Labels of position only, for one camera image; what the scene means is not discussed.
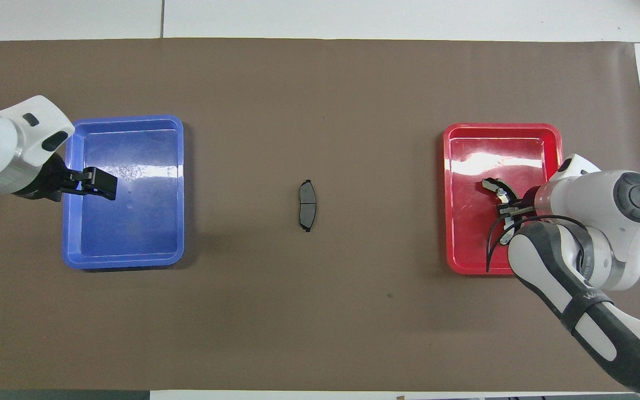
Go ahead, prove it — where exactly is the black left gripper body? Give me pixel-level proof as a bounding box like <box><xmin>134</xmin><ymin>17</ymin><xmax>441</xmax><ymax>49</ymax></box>
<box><xmin>20</xmin><ymin>154</ymin><xmax>84</xmax><ymax>201</ymax></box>

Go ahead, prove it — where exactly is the curved black brake shoe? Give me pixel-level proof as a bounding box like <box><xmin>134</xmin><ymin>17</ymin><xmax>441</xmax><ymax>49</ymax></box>
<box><xmin>482</xmin><ymin>178</ymin><xmax>521</xmax><ymax>207</ymax></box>

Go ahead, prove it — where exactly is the grey brake pad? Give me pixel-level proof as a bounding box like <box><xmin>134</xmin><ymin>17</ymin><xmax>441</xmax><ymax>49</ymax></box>
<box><xmin>298</xmin><ymin>179</ymin><xmax>319</xmax><ymax>233</ymax></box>

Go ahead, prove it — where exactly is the red plastic tray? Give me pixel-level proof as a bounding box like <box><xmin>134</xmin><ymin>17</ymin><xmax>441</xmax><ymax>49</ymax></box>
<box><xmin>443</xmin><ymin>123</ymin><xmax>563</xmax><ymax>276</ymax></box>

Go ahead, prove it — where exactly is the blue plastic tray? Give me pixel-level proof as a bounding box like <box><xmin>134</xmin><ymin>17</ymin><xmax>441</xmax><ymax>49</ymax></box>
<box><xmin>62</xmin><ymin>114</ymin><xmax>185</xmax><ymax>271</ymax></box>

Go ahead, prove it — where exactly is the brown table mat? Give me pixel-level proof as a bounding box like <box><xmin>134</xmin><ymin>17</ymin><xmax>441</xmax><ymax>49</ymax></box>
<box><xmin>0</xmin><ymin>38</ymin><xmax>640</xmax><ymax>392</ymax></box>

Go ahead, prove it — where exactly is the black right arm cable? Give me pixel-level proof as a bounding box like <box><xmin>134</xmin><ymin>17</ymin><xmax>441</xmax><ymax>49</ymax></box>
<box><xmin>486</xmin><ymin>214</ymin><xmax>590</xmax><ymax>273</ymax></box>

